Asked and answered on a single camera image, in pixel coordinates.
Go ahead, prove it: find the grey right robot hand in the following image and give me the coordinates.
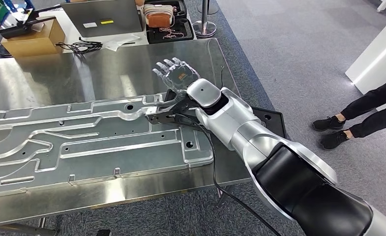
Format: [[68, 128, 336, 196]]
[[152, 58, 201, 108]]

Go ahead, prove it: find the black plastic frame part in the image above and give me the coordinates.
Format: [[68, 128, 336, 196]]
[[164, 89, 288, 141]]

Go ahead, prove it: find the steel workbench table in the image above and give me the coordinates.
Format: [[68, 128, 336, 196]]
[[0, 38, 256, 236]]

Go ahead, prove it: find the black foam-lined case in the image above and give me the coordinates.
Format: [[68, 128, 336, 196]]
[[144, 0, 195, 45]]

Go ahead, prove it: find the orange and white pouch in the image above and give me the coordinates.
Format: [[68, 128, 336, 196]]
[[143, 3, 175, 29]]

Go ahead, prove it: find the white paper sheet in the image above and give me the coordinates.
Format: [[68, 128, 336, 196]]
[[82, 33, 141, 52]]

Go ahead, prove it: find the stamped metal panel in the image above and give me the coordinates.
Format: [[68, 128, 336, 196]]
[[0, 92, 214, 197]]

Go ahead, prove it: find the grey laptop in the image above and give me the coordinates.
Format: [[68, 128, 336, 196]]
[[60, 0, 144, 38]]

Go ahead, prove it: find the brown cardboard box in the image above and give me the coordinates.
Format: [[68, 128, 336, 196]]
[[0, 17, 66, 59]]

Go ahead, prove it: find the black desktop device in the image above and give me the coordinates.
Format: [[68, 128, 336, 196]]
[[0, 4, 62, 40]]

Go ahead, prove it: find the blue crate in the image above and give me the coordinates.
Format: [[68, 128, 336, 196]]
[[0, 0, 35, 30]]

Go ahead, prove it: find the person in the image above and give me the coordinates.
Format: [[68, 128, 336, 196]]
[[311, 71, 386, 151]]

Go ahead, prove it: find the white plinth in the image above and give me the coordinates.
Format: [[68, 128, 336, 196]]
[[345, 8, 386, 134]]

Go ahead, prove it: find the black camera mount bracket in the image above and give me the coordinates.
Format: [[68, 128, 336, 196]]
[[145, 94, 207, 132]]

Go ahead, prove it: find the pink braided cord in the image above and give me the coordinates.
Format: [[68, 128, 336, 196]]
[[158, 26, 186, 40]]

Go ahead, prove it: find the chrome stanchion post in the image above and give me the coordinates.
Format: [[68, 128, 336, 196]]
[[192, 0, 217, 39], [197, 0, 219, 16]]

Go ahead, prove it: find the black cable bundle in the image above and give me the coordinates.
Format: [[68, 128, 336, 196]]
[[55, 37, 103, 55]]

